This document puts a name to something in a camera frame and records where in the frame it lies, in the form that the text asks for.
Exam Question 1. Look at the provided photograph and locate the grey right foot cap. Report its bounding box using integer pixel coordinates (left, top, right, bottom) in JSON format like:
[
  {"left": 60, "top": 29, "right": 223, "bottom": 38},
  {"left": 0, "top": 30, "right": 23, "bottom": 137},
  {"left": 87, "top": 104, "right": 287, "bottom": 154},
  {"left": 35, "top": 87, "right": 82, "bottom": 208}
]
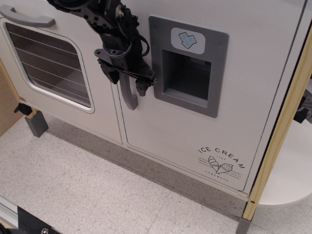
[{"left": 235, "top": 218, "right": 251, "bottom": 234}]

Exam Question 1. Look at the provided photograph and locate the white round table base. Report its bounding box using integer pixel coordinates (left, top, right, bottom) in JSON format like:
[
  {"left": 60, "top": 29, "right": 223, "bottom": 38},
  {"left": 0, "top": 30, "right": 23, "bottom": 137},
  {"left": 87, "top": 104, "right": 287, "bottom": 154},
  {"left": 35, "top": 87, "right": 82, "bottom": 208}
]
[{"left": 258, "top": 120, "right": 312, "bottom": 207}]

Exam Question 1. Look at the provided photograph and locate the grey oven door handle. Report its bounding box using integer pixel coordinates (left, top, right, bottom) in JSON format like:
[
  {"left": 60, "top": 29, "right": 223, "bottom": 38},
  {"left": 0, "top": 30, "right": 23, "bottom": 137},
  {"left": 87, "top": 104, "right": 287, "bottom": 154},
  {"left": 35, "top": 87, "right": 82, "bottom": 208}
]
[{"left": 0, "top": 4, "right": 56, "bottom": 28}]

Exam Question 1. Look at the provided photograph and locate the light wooden left post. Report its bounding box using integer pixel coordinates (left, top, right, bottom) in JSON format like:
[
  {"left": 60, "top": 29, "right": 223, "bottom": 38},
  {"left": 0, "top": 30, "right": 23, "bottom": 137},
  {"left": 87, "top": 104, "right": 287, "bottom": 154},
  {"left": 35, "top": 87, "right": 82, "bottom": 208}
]
[{"left": 0, "top": 60, "right": 39, "bottom": 119}]

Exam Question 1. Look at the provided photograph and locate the black clamp knob left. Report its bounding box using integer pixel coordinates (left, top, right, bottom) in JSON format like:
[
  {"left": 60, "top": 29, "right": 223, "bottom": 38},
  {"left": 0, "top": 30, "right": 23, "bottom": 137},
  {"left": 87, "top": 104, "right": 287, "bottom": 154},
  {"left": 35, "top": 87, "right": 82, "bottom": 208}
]
[{"left": 14, "top": 103, "right": 32, "bottom": 116}]

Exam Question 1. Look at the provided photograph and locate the white toy oven door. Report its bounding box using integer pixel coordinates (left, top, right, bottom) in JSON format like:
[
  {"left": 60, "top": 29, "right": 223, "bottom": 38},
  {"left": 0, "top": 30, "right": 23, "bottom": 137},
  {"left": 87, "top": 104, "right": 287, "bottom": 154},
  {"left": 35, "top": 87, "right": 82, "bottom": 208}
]
[{"left": 0, "top": 17, "right": 96, "bottom": 115}]

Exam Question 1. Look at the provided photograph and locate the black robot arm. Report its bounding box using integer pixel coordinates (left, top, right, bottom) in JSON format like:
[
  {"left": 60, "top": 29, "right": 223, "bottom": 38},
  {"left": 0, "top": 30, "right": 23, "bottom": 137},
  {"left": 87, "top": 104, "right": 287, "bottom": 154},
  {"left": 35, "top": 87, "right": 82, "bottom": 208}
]
[{"left": 49, "top": 0, "right": 156, "bottom": 97}]

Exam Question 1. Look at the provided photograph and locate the black clamp right edge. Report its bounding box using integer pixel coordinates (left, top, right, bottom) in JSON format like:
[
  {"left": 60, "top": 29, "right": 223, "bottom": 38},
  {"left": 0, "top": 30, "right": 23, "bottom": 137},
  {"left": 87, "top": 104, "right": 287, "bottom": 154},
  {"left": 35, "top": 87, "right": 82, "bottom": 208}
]
[{"left": 293, "top": 89, "right": 312, "bottom": 123}]

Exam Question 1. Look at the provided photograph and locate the light wooden right post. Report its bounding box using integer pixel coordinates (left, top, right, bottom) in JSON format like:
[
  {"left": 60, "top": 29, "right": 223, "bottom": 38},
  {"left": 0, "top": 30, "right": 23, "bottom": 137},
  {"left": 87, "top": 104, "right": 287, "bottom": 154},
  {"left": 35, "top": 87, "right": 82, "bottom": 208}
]
[{"left": 242, "top": 31, "right": 312, "bottom": 221}]

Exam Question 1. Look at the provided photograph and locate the grey ice dispenser panel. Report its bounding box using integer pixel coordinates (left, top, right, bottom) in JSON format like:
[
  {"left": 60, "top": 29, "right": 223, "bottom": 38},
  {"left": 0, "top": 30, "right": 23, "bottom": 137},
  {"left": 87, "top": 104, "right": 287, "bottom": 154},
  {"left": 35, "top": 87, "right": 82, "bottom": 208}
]
[{"left": 149, "top": 16, "right": 229, "bottom": 118}]

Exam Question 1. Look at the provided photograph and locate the grey foot cap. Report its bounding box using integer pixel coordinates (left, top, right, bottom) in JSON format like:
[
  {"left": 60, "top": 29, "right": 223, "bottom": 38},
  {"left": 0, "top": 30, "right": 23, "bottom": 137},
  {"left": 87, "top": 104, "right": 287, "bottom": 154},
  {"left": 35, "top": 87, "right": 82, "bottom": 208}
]
[
  {"left": 25, "top": 111, "right": 49, "bottom": 137},
  {"left": 235, "top": 218, "right": 251, "bottom": 234}
]

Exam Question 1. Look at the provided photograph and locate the brown wooden board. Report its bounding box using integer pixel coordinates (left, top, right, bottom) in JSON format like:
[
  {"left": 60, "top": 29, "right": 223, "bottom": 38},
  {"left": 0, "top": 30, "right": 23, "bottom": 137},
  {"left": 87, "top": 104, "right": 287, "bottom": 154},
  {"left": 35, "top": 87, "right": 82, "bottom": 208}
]
[{"left": 0, "top": 71, "right": 23, "bottom": 136}]

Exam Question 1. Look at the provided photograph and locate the aluminium rail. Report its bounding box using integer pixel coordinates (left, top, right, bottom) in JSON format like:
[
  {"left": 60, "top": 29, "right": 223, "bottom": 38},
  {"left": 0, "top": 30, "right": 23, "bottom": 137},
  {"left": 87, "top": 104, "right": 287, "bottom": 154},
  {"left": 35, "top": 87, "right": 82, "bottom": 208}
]
[{"left": 0, "top": 196, "right": 18, "bottom": 223}]

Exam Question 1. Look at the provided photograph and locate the white toy kitchen cabinet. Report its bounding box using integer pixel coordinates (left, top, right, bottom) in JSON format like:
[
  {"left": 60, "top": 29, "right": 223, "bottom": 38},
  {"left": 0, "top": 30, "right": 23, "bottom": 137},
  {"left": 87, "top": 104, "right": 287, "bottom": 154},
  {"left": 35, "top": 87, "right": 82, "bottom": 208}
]
[{"left": 0, "top": 0, "right": 311, "bottom": 200}]

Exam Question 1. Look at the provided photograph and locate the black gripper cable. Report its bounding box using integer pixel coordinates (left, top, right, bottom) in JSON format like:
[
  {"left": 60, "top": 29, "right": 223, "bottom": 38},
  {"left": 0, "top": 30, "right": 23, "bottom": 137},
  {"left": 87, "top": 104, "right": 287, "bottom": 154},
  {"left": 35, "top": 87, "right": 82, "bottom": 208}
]
[{"left": 138, "top": 34, "right": 150, "bottom": 57}]

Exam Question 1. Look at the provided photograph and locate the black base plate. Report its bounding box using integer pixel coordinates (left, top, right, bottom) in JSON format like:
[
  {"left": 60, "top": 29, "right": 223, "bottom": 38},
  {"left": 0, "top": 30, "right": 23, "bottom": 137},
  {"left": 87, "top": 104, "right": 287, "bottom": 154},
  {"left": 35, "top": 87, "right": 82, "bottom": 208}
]
[{"left": 18, "top": 206, "right": 61, "bottom": 234}]

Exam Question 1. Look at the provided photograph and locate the grey left foot cap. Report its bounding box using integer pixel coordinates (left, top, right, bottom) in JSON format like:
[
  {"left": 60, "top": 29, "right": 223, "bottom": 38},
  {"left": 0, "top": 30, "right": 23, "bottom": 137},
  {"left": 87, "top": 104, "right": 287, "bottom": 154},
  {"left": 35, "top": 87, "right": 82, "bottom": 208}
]
[{"left": 25, "top": 111, "right": 49, "bottom": 137}]

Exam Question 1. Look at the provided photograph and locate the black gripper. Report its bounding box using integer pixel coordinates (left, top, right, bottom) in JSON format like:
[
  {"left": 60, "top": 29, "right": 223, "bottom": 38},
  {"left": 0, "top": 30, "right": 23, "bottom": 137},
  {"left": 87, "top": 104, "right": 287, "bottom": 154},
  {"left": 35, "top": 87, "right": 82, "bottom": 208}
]
[{"left": 94, "top": 46, "right": 156, "bottom": 97}]

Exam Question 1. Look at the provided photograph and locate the white toy fridge door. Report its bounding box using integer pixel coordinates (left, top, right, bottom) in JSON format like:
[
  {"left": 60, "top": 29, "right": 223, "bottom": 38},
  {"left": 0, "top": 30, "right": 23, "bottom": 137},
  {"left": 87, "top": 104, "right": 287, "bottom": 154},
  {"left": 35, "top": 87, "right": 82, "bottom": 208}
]
[{"left": 120, "top": 0, "right": 312, "bottom": 196}]

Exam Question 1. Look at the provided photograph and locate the grey fridge door handle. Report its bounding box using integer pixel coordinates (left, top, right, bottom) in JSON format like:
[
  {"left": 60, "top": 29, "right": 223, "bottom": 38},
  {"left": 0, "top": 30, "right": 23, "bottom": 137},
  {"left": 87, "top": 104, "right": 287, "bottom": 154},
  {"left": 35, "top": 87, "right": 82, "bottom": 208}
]
[{"left": 119, "top": 73, "right": 138, "bottom": 110}]

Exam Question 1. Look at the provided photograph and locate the light wooden post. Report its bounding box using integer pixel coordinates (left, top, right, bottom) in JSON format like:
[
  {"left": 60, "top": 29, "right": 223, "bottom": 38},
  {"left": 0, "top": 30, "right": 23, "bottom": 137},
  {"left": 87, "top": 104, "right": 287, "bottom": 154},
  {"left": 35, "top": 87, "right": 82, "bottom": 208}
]
[
  {"left": 0, "top": 60, "right": 39, "bottom": 119},
  {"left": 242, "top": 31, "right": 312, "bottom": 221}
]

